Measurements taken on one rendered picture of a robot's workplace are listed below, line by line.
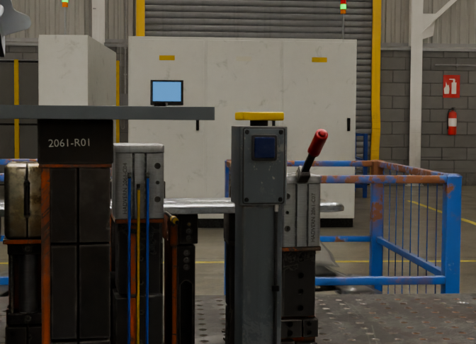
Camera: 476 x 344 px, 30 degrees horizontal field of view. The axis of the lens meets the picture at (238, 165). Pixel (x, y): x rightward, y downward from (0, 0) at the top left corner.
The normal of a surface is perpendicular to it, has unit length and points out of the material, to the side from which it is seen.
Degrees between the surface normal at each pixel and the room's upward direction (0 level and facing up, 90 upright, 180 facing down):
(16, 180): 90
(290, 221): 90
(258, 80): 90
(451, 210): 90
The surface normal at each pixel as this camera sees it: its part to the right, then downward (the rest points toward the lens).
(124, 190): 0.20, 0.05
